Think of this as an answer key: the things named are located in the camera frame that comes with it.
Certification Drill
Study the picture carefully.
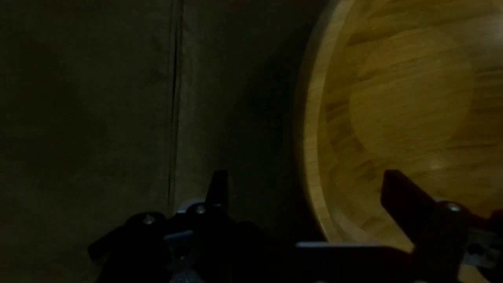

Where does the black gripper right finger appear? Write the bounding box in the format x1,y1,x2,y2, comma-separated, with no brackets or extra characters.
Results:
381,170,436,243

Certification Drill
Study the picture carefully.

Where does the wooden bowl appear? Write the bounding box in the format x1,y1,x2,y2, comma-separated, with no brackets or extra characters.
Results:
302,0,503,283

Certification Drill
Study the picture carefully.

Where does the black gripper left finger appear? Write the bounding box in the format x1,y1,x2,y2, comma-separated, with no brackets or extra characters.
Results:
206,170,228,211

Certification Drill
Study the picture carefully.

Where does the grey tufted sofa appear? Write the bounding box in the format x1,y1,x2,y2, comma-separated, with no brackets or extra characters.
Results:
0,0,327,283

